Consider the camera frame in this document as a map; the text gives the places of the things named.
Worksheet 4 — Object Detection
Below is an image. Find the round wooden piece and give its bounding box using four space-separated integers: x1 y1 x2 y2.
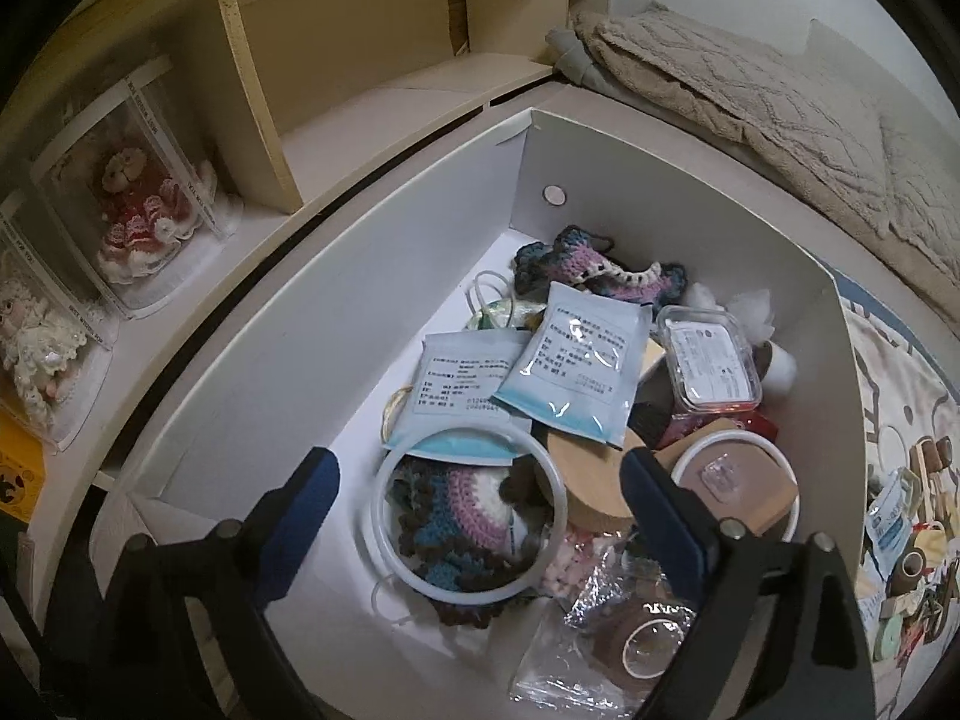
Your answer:
544 424 646 541

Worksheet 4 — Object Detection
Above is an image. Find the clear thin loop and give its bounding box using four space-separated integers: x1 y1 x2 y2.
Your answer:
469 270 526 331

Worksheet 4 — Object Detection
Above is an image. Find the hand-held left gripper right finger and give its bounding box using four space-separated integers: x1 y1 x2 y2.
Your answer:
619 447 878 720

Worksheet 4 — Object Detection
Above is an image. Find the white embroidery hoop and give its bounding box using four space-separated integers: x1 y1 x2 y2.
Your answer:
670 431 800 541
371 426 575 605

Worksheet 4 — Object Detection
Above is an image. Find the light wooden board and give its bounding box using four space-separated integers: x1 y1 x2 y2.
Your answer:
637 337 672 391

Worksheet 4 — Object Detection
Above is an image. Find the cartoon printed blanket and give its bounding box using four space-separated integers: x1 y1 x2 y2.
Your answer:
817 255 960 691

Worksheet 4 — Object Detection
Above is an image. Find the clear box with red contents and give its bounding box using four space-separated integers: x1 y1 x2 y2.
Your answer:
656 305 764 421

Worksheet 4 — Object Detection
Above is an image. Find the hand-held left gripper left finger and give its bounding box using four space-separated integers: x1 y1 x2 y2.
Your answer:
97 447 342 720

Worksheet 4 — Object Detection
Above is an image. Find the wooden block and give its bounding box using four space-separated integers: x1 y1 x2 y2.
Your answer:
690 442 797 533

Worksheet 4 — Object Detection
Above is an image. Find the yellow box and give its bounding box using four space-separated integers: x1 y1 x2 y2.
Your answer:
0 409 47 522

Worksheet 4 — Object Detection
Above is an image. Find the round crochet coaster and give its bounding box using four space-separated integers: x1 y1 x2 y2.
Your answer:
386 457 571 627

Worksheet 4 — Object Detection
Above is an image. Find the red dress doll display case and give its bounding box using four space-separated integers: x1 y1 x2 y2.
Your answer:
30 56 245 320

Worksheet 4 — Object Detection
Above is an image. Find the green round tin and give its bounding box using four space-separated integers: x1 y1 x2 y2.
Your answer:
874 615 906 662

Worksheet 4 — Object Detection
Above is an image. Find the beige fluffy blanket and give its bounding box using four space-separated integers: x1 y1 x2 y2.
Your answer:
570 4 897 222
874 109 960 290

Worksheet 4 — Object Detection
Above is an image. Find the purple blue crochet piece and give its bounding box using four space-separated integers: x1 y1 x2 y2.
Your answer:
512 225 691 308

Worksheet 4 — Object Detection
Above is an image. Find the face mask packet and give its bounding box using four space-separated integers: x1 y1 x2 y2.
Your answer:
866 465 922 578
495 281 653 451
411 330 537 421

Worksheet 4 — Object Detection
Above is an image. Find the blue face mask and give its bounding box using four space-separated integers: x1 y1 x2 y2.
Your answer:
386 420 535 466

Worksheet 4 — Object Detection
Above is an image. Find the white tape roll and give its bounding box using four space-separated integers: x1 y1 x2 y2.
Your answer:
757 341 797 391

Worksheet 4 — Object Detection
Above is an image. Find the pink beads bag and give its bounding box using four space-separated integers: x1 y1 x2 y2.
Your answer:
540 525 623 601

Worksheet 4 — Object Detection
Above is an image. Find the white storage box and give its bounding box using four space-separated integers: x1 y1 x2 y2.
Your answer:
90 106 878 720

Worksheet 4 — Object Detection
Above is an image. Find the wooden shelf unit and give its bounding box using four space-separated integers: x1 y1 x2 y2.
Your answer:
0 0 616 601

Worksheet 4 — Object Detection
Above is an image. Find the tape roll in plastic bag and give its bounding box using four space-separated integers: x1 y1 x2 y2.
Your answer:
510 532 698 713

